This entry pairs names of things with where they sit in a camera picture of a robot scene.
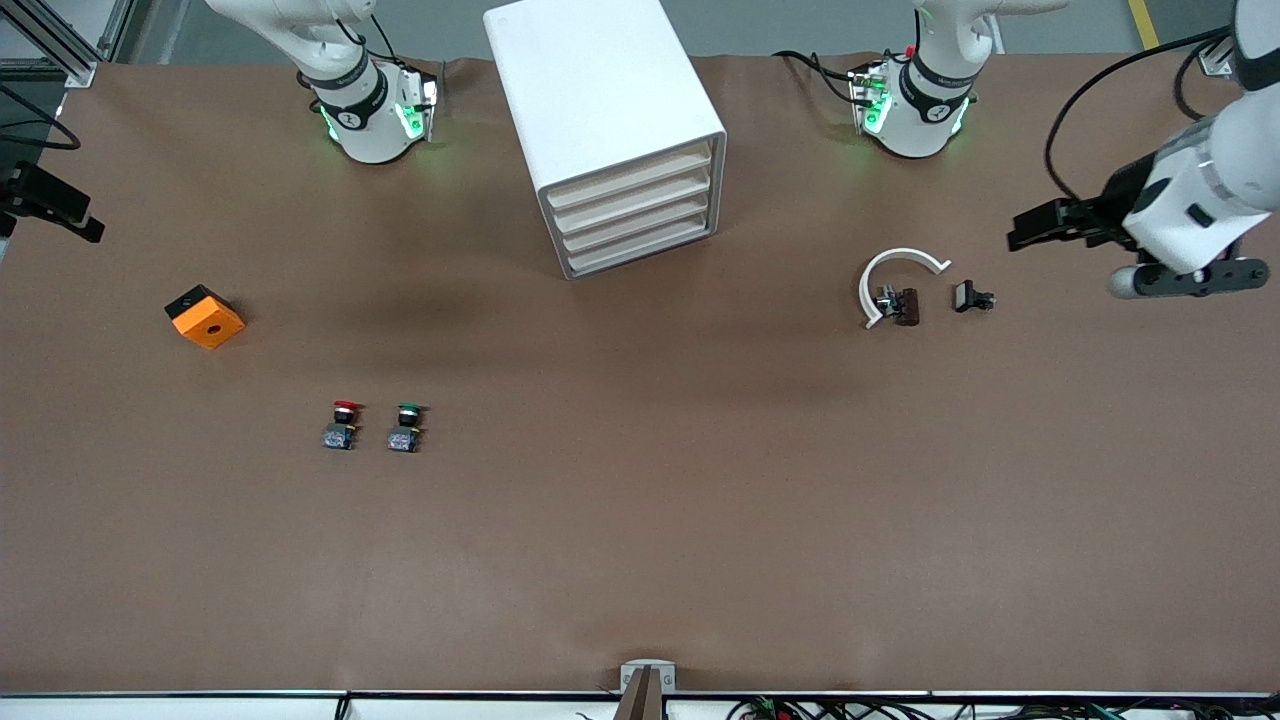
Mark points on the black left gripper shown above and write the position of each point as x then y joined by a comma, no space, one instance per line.
1117,201

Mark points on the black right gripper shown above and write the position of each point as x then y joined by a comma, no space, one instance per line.
30,190

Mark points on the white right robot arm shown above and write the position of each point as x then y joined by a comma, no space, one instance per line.
370,130

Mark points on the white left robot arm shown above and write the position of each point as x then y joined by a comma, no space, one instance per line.
915,125

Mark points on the red push button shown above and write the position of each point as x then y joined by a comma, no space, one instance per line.
342,430

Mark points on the green push button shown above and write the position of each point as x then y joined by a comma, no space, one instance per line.
404,432

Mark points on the small black clip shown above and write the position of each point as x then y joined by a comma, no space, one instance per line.
965,296

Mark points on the white curved plastic piece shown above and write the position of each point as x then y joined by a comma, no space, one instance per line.
905,253

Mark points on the orange box with hole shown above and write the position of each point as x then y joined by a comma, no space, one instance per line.
210,325

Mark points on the brown table cover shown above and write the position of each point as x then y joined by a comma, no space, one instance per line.
640,520

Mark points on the aluminium frame profile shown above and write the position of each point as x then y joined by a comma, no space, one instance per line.
1215,65
80,70

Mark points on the white table edge rail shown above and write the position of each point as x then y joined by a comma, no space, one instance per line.
200,708

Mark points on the grey metal bracket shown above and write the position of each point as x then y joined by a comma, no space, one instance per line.
668,680

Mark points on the brown post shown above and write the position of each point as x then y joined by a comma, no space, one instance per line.
642,700

